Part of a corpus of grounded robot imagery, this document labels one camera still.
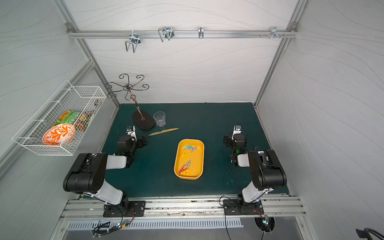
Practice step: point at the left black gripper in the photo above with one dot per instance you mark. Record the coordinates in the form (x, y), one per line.
(141, 142)

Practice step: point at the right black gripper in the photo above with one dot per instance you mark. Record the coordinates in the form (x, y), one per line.
(228, 141)

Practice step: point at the yellow plastic storage box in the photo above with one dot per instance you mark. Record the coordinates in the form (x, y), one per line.
(197, 159)

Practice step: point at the red clothespin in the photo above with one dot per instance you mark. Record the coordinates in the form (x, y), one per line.
(183, 169)

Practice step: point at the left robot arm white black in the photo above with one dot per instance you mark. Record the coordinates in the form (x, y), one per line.
(87, 174)

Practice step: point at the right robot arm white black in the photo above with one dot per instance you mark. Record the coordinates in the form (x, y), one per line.
(267, 173)

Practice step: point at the dark metal cup stand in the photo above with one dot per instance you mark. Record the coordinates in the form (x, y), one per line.
(140, 117)

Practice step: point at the clear drinking glass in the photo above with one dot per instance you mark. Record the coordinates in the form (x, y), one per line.
(160, 119)

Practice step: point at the green snack packet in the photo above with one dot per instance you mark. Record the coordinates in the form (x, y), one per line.
(80, 120)

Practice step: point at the orange patterned bowl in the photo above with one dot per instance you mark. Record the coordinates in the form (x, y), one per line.
(59, 134)

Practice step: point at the metal double hook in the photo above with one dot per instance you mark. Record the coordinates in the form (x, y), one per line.
(133, 42)
(166, 33)

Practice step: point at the small metal hook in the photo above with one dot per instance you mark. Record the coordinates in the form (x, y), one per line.
(200, 32)

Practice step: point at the metal hook right end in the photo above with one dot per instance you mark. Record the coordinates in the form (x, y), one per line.
(274, 33)

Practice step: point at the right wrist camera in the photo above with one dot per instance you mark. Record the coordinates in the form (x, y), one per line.
(237, 130)

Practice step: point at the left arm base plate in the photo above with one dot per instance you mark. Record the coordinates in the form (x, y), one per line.
(125, 209)

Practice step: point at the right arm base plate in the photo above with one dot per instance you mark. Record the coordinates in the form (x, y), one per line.
(243, 207)

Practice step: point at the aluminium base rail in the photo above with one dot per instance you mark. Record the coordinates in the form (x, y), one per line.
(184, 207)

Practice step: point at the white wire basket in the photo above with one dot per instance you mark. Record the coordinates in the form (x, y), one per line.
(66, 97)

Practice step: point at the round floor cable port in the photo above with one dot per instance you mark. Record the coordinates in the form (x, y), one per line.
(266, 224)

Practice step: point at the white slotted cable duct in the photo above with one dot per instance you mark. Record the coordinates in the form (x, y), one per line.
(156, 224)

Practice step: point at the metal crossbar rail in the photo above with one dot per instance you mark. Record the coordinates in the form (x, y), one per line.
(179, 34)

